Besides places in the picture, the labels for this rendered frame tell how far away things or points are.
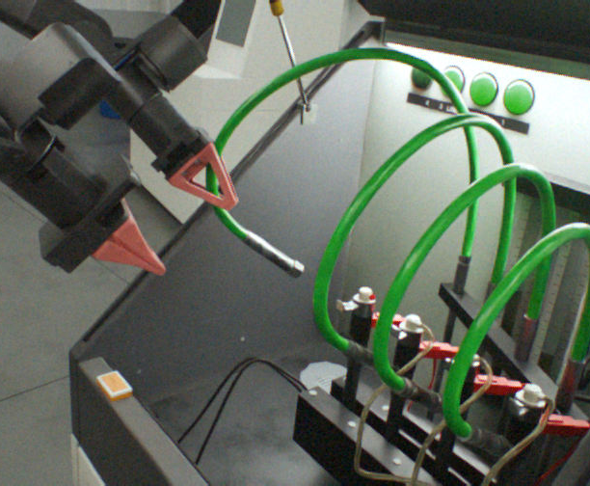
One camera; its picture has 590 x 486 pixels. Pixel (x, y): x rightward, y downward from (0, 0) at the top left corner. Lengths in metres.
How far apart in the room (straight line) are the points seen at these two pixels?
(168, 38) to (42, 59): 0.31
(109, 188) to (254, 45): 3.09
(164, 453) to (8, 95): 0.49
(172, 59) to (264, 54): 2.88
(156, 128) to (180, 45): 0.10
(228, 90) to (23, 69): 3.10
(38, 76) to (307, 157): 0.66
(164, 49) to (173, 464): 0.49
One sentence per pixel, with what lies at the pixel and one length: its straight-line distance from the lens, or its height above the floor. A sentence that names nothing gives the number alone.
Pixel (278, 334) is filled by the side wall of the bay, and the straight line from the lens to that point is 1.20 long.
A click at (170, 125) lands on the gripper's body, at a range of 0.76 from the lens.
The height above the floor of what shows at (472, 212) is 1.23.
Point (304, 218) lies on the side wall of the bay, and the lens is 1.13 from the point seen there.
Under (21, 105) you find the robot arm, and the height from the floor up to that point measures 1.40.
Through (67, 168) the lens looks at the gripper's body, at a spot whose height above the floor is 1.35.
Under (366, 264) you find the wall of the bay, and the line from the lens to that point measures 1.21.
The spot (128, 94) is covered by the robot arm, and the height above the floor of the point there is 1.36.
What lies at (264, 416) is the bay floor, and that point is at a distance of 1.09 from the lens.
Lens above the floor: 1.50
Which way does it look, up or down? 22 degrees down
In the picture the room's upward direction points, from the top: 6 degrees clockwise
